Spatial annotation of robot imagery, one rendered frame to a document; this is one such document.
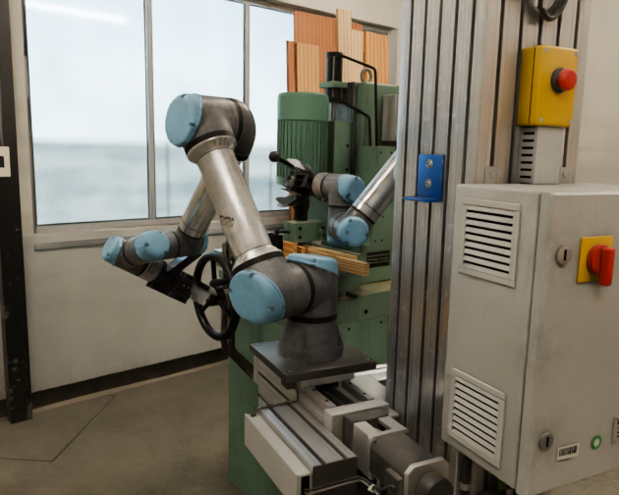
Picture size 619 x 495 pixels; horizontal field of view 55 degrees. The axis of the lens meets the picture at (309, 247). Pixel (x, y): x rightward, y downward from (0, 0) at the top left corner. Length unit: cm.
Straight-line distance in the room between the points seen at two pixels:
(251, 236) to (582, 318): 64
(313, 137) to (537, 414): 127
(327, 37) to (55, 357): 243
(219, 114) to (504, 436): 86
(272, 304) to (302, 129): 92
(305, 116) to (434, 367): 105
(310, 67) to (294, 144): 176
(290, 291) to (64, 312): 206
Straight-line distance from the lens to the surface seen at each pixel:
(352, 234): 146
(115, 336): 328
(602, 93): 403
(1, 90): 291
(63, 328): 317
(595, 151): 401
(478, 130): 107
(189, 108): 131
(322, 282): 129
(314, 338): 132
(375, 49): 414
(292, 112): 198
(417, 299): 122
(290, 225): 204
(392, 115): 212
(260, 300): 118
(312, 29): 384
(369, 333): 208
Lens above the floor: 128
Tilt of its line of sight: 9 degrees down
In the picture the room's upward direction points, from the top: 1 degrees clockwise
